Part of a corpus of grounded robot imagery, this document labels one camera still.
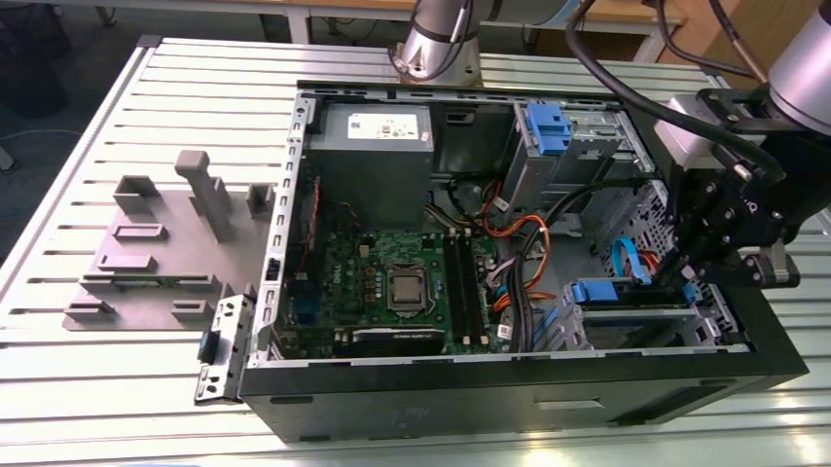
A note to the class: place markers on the blue drive latch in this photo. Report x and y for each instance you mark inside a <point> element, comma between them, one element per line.
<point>548,126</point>

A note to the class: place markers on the grey parts rack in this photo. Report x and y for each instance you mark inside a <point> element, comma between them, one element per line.
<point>188,262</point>

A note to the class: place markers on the wooden desk white frame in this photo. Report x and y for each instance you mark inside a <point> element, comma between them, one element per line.
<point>298,29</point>

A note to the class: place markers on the green RAM stick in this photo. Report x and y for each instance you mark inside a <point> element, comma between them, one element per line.
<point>144,282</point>

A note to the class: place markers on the grey power supply unit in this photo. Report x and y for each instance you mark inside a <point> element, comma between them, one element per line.
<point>369,185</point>

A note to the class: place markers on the metal optical drive cage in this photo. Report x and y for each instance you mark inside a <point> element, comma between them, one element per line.
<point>557,170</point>

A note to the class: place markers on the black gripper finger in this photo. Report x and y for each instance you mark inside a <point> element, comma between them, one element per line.
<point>704,204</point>
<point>733,262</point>

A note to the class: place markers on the black graphics card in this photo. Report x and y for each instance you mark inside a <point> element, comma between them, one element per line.
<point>389,340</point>

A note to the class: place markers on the black RAM slot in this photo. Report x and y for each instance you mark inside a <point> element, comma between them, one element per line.
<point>458,292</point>
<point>474,292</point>

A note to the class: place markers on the metal expansion card bracket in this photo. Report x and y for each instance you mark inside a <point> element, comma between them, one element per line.
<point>228,316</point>

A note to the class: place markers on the small silver wrist camera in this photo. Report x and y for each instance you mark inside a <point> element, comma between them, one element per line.
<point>775,265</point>

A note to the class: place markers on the black PC case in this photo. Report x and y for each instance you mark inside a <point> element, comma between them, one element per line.
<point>453,399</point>

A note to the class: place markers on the CPU socket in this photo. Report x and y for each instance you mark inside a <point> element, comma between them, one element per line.
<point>408,268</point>

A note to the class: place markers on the silver CPU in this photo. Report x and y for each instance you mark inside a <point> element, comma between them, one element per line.
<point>406,291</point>

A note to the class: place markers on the brown wooden cabinet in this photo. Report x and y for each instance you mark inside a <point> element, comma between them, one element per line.
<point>697,29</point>

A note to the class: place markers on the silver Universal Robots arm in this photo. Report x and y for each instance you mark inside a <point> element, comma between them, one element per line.
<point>441,48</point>

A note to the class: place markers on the green motherboard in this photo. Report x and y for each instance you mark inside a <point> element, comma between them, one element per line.
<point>350,272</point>

